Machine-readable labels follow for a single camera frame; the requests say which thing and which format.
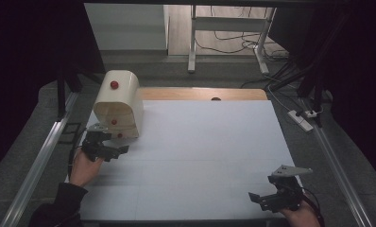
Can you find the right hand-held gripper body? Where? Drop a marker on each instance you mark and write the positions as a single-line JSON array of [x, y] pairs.
[[287, 195]]

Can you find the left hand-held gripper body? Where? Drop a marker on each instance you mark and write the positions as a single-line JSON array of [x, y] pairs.
[[94, 146]]

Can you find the clear drawer with red knob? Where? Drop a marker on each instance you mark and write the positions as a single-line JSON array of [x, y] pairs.
[[123, 134]]

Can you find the cream drawer cabinet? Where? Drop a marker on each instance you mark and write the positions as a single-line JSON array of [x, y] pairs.
[[120, 105]]

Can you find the person's left hand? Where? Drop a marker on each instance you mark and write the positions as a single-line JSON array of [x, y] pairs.
[[83, 170]]

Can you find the person's right hand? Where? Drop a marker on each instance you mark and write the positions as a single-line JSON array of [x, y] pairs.
[[302, 217]]

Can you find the black metal stand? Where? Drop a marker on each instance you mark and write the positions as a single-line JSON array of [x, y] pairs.
[[316, 94], [61, 94]]

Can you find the white power strip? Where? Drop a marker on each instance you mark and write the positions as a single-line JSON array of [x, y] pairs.
[[300, 120]]

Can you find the white table mat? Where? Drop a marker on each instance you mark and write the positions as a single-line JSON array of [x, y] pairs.
[[192, 151]]

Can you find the white plug adapter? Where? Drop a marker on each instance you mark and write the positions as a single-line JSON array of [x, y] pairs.
[[312, 113]]

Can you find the black table grommet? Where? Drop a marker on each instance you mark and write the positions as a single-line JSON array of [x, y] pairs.
[[216, 99]]

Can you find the black curtain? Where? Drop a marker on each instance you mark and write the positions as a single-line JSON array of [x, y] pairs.
[[359, 63], [25, 63]]

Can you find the white board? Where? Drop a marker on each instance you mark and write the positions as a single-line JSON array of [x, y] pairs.
[[126, 26]]

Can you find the small black frame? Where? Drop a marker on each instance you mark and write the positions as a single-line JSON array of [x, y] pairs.
[[69, 133]]

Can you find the aluminium rail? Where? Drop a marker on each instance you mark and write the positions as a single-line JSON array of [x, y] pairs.
[[337, 170], [35, 170]]

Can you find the white desk frame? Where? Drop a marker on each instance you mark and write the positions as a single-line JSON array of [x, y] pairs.
[[227, 23]]

